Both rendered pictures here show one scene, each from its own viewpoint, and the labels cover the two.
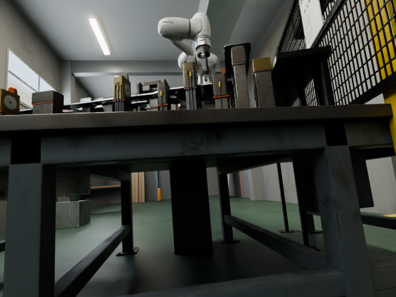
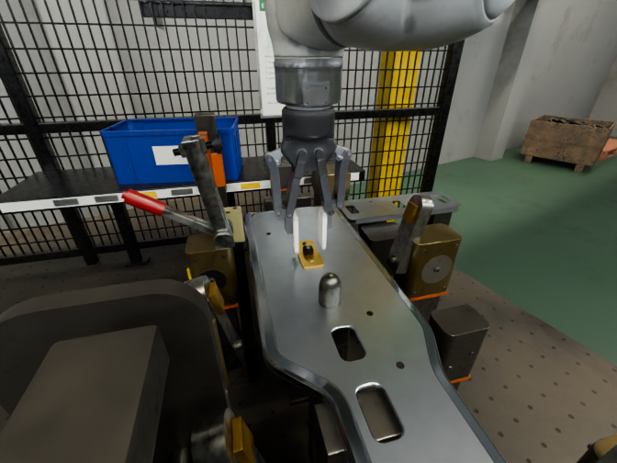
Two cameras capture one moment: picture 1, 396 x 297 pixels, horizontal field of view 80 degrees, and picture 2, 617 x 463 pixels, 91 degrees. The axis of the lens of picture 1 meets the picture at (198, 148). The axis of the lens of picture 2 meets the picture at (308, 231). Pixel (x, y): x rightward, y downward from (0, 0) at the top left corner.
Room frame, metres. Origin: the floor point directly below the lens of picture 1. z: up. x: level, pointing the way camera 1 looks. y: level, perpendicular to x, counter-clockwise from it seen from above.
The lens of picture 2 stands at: (1.39, 0.35, 1.31)
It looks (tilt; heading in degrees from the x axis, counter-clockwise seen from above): 30 degrees down; 248
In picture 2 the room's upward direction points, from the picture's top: straight up
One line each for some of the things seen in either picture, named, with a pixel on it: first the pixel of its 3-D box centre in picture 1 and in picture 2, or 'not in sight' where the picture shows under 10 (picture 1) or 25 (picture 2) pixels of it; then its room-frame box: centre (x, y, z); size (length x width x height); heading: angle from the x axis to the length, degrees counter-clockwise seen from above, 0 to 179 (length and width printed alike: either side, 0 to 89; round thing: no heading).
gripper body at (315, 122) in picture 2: (204, 56); (308, 139); (1.22, -0.07, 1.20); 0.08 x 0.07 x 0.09; 172
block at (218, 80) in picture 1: (221, 106); (382, 280); (1.01, -0.12, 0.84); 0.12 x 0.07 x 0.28; 172
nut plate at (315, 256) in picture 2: not in sight; (308, 251); (1.22, -0.08, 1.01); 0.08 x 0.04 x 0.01; 82
